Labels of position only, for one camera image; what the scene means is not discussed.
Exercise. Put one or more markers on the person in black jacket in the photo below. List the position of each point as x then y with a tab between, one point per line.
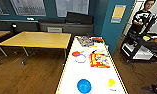
140	20

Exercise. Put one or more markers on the yellow object on cart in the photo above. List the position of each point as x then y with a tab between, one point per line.
146	37

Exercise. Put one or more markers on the dark long sofa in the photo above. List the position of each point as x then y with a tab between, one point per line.
27	25

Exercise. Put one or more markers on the dark sofa cushion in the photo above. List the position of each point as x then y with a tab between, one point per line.
79	17

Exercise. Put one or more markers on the grey tray container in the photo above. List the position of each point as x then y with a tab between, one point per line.
85	41

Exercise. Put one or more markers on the clear plastic bowl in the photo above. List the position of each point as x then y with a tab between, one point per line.
103	81

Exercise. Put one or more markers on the small blue white label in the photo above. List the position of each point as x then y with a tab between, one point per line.
113	89

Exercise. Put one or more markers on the white box on cart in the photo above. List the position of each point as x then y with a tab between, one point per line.
142	52

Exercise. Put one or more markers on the small yellow cup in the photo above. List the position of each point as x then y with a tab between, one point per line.
111	82

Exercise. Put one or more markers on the blue bowl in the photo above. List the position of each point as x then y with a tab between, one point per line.
84	86

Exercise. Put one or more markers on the yellow wall notice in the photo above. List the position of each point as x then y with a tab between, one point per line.
118	14

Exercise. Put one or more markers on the red bowl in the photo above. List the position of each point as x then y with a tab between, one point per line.
98	39

